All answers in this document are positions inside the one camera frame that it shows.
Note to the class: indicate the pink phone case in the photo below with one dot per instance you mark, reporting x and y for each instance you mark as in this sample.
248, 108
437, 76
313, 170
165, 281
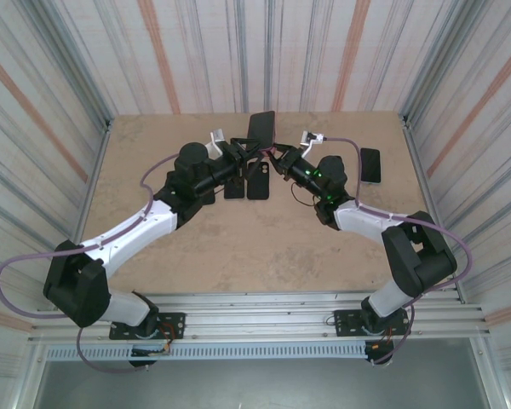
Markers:
267, 150

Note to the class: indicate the black phone case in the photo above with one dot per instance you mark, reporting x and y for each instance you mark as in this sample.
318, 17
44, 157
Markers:
257, 183

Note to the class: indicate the black screen smartphone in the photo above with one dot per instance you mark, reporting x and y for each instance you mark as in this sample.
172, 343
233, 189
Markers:
369, 165
262, 128
234, 191

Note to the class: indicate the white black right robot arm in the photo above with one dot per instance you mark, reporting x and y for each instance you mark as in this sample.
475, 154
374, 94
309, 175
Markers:
421, 255

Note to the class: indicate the black connector block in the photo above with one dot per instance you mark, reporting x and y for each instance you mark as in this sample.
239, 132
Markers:
372, 349
142, 364

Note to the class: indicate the grey metal sheet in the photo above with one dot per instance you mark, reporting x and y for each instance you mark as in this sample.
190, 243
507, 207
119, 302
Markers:
255, 387

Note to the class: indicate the aluminium side rail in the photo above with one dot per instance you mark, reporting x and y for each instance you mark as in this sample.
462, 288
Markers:
99, 162
433, 213

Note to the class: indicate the aluminium front rail frame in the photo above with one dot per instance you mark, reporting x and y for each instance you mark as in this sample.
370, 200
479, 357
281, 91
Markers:
255, 315

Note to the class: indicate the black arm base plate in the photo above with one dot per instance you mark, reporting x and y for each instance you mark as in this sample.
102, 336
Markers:
172, 326
345, 324

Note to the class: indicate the aluminium corner post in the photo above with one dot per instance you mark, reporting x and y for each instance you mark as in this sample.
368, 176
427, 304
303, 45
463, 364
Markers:
74, 61
437, 59

